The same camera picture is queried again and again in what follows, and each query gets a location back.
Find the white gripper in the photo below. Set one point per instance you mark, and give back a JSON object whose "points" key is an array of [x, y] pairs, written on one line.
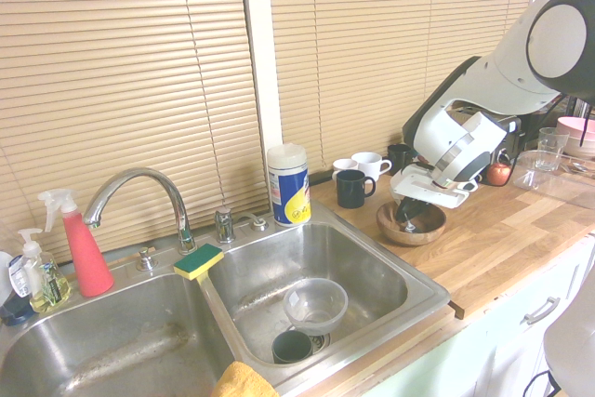
{"points": [[418, 183]]}

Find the silver metal spoon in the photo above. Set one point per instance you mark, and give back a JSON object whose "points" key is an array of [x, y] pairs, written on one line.
{"points": [[410, 228]]}

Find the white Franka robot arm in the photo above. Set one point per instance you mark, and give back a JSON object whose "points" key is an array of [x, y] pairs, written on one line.
{"points": [[511, 67]]}

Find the stainless steel double sink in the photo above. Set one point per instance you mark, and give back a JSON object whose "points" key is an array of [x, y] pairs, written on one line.
{"points": [[372, 276]]}

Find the sink sprayer cap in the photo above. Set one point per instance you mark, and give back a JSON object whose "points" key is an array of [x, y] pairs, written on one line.
{"points": [[258, 224]]}

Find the metal sink drain strainer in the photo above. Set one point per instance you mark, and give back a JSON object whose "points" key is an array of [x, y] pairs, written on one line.
{"points": [[321, 344]]}

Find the round wooden bowl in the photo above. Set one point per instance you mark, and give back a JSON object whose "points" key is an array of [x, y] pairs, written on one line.
{"points": [[395, 235]]}

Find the black mug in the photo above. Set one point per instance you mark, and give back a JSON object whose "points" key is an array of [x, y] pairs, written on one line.
{"points": [[399, 157]]}

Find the white ceramic mug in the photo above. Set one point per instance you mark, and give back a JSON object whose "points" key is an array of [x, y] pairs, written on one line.
{"points": [[369, 167], [343, 165]]}

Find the navy blue mug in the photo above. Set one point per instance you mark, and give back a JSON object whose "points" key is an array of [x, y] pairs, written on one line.
{"points": [[351, 190]]}

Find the red apple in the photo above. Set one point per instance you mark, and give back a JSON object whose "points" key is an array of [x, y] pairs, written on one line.
{"points": [[498, 175]]}

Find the Lysol wipes canister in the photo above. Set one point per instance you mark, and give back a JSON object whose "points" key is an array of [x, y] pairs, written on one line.
{"points": [[288, 192]]}

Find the clear plastic bowl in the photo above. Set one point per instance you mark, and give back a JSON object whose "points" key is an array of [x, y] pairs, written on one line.
{"points": [[297, 305]]}

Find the clear plastic container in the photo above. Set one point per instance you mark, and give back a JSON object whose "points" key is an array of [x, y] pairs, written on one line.
{"points": [[558, 184]]}

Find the clear drinking glass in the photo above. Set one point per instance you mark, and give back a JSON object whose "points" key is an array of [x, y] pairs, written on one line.
{"points": [[551, 146]]}

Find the white kitchen base cabinet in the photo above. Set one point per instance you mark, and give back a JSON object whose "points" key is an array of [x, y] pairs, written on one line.
{"points": [[511, 346]]}

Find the pink bowl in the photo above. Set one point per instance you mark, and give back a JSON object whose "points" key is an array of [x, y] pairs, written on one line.
{"points": [[574, 133]]}

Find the dark grey plastic cup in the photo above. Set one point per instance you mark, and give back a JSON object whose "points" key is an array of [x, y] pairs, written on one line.
{"points": [[290, 351]]}

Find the yellow green sponge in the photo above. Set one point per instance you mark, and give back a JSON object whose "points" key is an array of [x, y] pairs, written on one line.
{"points": [[197, 261]]}

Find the yellow dish cloth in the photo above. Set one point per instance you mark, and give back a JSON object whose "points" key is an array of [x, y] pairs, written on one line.
{"points": [[241, 383]]}

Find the chrome arched faucet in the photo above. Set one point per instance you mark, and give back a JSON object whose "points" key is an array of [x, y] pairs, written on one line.
{"points": [[139, 176]]}

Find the wide beige window blind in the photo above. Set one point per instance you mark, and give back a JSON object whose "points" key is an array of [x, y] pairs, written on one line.
{"points": [[116, 67]]}

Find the red spray bottle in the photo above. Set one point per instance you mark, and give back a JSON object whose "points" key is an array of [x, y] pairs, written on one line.
{"points": [[86, 257]]}

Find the clear hand soap bottle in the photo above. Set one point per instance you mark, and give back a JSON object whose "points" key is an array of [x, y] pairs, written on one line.
{"points": [[48, 287]]}

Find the blue labelled white bottle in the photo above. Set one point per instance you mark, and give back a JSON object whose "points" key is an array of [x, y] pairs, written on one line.
{"points": [[19, 278]]}

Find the dark blue dish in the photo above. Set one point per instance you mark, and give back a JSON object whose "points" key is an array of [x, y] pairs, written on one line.
{"points": [[16, 313]]}

